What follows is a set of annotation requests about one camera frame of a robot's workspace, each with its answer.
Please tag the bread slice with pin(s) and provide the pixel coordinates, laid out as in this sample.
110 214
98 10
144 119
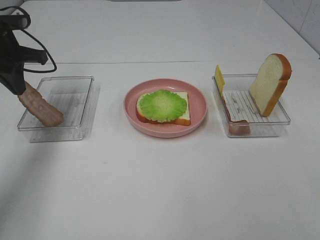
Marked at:
270 83
183 117

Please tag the clear left plastic tray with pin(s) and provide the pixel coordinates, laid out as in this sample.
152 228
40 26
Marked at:
76 97

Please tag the tray bacon strip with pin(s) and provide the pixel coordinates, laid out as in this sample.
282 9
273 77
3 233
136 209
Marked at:
237 128
46 113

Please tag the clear right plastic tray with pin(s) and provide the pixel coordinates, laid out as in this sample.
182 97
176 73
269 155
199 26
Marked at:
242 107

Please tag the upright bread slice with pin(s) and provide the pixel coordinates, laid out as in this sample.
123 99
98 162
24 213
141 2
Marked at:
270 83

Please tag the green lettuce leaf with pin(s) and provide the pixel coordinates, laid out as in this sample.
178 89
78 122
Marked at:
162 105

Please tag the yellow cheese slice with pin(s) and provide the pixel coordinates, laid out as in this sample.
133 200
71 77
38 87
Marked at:
219 79

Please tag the pink round plate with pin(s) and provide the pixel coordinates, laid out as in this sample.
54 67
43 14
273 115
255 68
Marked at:
198 107

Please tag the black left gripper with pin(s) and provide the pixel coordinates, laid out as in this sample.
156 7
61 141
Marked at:
13 55

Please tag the clear plastic tray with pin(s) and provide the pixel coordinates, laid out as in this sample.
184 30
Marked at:
76 97
242 107

